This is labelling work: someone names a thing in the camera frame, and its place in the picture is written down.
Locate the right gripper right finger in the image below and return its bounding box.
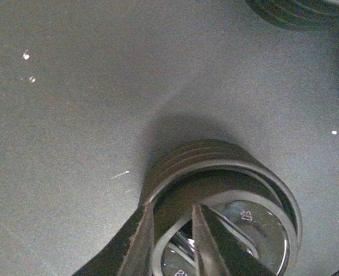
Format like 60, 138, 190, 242
192, 204, 274, 275

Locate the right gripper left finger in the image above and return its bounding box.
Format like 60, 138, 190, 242
71, 201, 155, 276

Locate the black cup lid stack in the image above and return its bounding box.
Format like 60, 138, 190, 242
246, 0, 339, 30
139, 139, 302, 275

